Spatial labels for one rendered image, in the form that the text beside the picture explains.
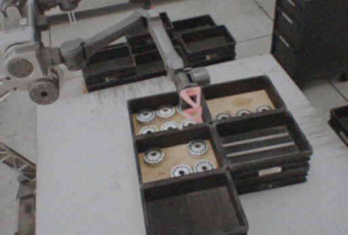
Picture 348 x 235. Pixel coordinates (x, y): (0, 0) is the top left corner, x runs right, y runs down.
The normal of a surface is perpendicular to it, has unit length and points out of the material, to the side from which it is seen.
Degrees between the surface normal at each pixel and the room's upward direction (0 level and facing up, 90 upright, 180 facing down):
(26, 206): 0
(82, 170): 0
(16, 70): 90
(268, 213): 0
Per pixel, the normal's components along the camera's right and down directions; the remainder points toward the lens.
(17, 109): -0.08, -0.75
